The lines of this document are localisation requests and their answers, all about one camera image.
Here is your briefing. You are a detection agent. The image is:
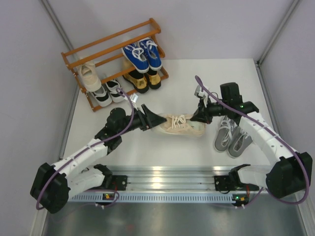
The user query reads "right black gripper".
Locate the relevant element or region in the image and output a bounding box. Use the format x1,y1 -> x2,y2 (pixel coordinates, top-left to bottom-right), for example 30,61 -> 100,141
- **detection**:
190,96 -> 229,125

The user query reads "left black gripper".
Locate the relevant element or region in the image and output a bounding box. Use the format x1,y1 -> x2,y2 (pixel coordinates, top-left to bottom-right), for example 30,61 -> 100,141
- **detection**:
118,104 -> 166,136

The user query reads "beige sneaker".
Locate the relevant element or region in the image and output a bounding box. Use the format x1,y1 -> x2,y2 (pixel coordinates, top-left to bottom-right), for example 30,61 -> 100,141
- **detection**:
77,61 -> 101,92
152,114 -> 206,137

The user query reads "grey canvas sneaker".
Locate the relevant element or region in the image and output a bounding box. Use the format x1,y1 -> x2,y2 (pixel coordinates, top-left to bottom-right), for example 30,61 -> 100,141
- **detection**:
214,116 -> 237,152
227,130 -> 252,158

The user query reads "gold loafer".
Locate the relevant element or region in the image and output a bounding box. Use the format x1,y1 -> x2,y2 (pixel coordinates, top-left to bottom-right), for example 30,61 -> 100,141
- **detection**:
123,69 -> 149,93
145,69 -> 161,89

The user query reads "black white sneaker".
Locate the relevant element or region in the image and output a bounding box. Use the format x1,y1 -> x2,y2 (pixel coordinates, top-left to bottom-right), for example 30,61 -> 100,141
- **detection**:
90,86 -> 113,107
105,79 -> 124,103

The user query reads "blue canvas sneaker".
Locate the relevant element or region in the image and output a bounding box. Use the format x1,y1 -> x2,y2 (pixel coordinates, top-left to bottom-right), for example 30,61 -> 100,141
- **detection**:
138,37 -> 162,71
122,43 -> 149,73

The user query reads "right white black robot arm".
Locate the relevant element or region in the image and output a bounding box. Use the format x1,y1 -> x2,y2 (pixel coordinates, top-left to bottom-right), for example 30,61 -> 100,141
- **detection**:
192,82 -> 313,199

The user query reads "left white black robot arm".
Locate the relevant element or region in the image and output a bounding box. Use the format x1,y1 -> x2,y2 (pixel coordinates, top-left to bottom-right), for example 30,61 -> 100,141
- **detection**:
30,104 -> 167,214

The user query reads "orange wooden shoe shelf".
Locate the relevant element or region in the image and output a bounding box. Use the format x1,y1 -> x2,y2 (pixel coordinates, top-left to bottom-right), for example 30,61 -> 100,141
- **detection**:
61,17 -> 169,113

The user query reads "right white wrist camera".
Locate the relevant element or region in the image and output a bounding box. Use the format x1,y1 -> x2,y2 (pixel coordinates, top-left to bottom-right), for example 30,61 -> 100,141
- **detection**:
194,85 -> 209,99

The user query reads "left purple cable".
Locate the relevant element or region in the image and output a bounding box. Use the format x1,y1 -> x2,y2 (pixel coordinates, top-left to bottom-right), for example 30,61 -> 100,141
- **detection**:
35,88 -> 138,211

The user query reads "purple cable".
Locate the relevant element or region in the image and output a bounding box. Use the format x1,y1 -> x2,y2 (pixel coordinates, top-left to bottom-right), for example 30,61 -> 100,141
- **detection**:
194,75 -> 311,207
35,88 -> 138,211

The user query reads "aluminium rail frame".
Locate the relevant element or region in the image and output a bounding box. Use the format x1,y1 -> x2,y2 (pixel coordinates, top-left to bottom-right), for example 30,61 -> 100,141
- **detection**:
40,166 -> 308,191

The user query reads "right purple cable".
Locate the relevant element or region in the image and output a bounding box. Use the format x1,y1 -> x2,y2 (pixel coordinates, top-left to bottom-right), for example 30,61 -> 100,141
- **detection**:
194,75 -> 311,207

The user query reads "perforated grey cable tray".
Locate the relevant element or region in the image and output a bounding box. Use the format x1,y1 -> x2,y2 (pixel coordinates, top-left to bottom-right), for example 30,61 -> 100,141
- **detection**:
68,192 -> 248,204

